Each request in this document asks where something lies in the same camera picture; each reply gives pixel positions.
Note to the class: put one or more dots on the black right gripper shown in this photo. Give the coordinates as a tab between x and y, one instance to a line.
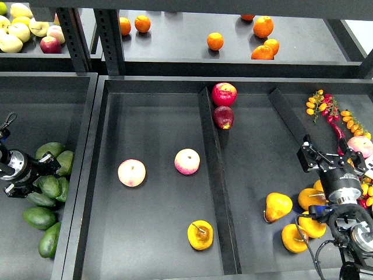
340	185

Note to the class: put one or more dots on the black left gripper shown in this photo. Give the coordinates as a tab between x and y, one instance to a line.
21	170

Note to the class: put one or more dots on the dark green avocado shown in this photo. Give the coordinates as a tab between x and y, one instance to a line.
49	185

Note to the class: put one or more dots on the yellow pear with stem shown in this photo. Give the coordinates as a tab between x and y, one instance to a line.
200	235

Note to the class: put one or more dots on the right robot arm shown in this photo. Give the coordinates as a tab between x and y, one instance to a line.
349	223

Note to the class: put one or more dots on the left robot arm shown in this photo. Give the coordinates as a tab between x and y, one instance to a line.
5	134

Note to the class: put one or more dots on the green avocado left bin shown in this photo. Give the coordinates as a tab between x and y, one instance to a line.
65	159

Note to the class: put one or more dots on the yellow pear upper right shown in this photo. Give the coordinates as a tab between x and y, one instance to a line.
310	196

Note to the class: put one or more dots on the green avocado front left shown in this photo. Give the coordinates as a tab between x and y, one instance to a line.
48	244

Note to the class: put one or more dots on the yellow pear middle right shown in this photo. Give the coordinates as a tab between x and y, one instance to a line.
311	228

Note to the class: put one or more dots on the yellow pear front right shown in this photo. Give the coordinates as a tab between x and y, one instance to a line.
292	238

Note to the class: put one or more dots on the red chili pepper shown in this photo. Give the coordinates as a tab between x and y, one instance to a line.
338	131

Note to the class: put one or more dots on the pink apple far right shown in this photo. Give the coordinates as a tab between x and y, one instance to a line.
361	144

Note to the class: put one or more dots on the pink apple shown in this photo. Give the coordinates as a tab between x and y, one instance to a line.
361	144
187	161
131	172

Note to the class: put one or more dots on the orange cherry tomato vine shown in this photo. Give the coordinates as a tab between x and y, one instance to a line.
353	124

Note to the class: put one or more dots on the cherry tomato bunch lower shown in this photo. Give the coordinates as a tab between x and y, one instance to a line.
365	200

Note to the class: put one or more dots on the cherry tomato bunch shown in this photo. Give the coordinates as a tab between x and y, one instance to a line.
322	104
365	200

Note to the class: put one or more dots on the cherry tomato bunch top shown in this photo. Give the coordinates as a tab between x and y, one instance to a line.
322	104

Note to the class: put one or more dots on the black left tray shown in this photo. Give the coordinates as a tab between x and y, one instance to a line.
50	107

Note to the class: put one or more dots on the pink apple left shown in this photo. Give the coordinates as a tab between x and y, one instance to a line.
131	172

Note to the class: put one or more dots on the dark red apple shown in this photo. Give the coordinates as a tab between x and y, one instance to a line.
223	117

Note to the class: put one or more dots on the bright red apple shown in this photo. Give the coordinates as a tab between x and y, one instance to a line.
224	94

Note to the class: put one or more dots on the orange on shelf front right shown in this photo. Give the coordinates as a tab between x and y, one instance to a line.
262	52

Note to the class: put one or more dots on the red apple on shelf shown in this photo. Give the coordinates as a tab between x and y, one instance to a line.
50	45

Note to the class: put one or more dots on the pink apple centre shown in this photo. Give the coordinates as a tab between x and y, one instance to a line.
187	161

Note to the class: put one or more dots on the black centre divided tray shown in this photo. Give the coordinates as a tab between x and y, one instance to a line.
141	232

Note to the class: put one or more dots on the pink peach on shelf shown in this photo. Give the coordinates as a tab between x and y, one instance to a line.
55	31

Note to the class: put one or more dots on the pale yellow apple on shelf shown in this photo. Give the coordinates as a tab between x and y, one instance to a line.
38	28

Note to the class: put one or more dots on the large orange on shelf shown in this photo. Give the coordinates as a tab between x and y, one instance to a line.
263	26

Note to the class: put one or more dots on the orange on shelf centre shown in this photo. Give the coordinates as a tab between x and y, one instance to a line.
215	41

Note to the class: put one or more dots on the orange on shelf left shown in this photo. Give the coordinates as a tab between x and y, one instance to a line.
125	26

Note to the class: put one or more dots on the black upper shelf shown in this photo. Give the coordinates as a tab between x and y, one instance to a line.
176	44

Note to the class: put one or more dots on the black metal shelf post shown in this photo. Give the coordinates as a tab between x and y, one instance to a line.
108	27

